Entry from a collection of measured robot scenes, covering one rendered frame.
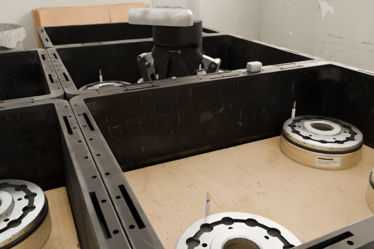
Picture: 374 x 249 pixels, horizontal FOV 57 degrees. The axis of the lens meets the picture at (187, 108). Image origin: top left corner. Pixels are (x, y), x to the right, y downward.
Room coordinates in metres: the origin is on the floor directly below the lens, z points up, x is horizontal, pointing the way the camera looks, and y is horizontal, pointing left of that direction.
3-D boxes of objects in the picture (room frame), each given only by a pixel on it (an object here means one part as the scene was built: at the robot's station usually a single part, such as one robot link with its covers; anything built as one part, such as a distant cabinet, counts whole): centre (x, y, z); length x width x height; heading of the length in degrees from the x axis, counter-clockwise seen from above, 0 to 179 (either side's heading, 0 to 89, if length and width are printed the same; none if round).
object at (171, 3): (0.51, 0.02, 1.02); 0.11 x 0.09 x 0.06; 159
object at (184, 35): (0.52, 0.01, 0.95); 0.08 x 0.08 x 0.09
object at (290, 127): (0.42, -0.18, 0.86); 0.10 x 0.10 x 0.01
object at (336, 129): (0.42, -0.18, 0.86); 0.05 x 0.05 x 0.01
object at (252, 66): (0.47, -0.09, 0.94); 0.02 x 0.01 x 0.01; 115
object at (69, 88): (0.58, 0.02, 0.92); 0.40 x 0.30 x 0.02; 115
